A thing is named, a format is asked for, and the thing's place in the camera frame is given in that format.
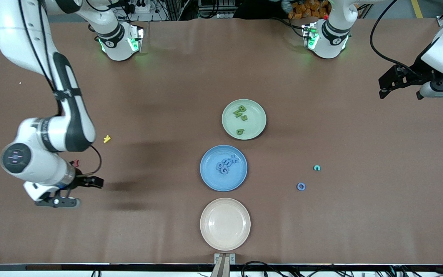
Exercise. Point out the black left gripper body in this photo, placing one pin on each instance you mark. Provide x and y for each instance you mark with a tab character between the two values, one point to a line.
418	71

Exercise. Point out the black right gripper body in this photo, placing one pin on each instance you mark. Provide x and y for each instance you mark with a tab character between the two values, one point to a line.
80	181

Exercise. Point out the blue foam letter a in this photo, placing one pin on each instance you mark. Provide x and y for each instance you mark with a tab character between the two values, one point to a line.
218	167

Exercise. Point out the blue foam letter G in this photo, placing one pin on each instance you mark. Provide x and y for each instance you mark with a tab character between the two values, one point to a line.
226	171

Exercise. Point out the blue foam letter E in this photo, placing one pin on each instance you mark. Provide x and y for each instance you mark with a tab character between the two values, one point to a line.
228	162

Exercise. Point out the blue foam letter X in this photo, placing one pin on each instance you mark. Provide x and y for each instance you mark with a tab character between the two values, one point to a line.
233	159

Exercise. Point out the green foam letter F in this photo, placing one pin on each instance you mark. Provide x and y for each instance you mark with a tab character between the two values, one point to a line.
244	118

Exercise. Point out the green foam letter B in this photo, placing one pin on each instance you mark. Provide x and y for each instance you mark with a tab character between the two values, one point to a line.
241	108

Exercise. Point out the green foam letter P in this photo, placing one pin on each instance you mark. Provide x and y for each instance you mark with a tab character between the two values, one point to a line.
242	130

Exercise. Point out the green foam letter N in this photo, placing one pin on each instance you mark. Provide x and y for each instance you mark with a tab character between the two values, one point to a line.
237	113

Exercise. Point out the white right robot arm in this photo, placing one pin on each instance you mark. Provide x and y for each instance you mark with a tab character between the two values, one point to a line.
71	119

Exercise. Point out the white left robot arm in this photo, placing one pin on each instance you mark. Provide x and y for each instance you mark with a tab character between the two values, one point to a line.
333	34

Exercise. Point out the yellow foam letter K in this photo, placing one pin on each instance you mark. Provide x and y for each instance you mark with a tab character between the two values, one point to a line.
107	139

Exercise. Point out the bag of orange items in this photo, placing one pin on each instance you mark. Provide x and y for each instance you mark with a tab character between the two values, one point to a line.
310	9

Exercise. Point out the brown table cover sheet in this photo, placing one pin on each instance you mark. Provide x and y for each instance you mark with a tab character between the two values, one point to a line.
167	96

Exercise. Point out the blue plate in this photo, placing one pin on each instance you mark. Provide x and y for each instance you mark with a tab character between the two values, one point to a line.
223	182

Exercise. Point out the beige plate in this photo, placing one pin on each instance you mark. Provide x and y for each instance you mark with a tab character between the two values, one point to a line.
225	224

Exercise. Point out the blue foam letter O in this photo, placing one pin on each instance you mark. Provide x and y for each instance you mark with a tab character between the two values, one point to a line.
298	186

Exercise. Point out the light green plate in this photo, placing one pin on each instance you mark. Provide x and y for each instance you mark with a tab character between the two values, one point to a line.
254	119

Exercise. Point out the white power strip with plugs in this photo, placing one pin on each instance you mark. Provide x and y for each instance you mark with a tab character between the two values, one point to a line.
140	8

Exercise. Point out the grey metal mounting bracket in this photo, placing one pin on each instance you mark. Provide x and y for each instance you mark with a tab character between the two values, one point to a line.
224	265

